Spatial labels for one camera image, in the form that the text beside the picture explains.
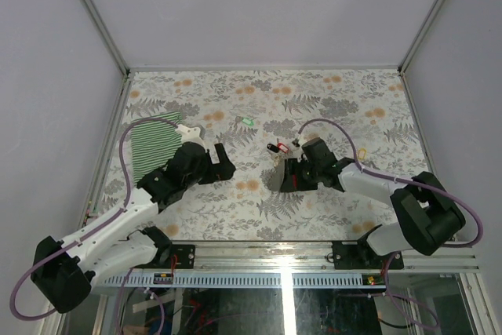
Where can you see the red key tag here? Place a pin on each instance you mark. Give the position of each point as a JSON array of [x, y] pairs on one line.
[[282, 147]]

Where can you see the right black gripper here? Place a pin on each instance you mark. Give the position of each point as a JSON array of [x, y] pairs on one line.
[[292, 167]]

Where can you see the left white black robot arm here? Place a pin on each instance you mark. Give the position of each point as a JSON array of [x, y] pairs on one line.
[[67, 270]]

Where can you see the green striped cloth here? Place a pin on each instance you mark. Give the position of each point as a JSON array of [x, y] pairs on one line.
[[153, 144]]

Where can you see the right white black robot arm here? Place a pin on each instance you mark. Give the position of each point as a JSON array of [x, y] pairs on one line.
[[427, 217]]

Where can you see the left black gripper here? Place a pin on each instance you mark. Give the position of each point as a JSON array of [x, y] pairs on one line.
[[220, 172]]

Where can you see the grey red key ring holder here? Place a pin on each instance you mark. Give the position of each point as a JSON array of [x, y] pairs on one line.
[[274, 177]]

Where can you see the yellow key tag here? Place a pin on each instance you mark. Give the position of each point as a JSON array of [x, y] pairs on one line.
[[362, 153]]

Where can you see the green key tag centre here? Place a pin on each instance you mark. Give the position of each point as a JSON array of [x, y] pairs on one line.
[[245, 121]]

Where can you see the aluminium front rail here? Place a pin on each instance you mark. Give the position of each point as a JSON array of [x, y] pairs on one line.
[[342, 264]]

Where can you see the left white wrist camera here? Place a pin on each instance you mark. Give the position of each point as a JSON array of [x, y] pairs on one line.
[[191, 134]]

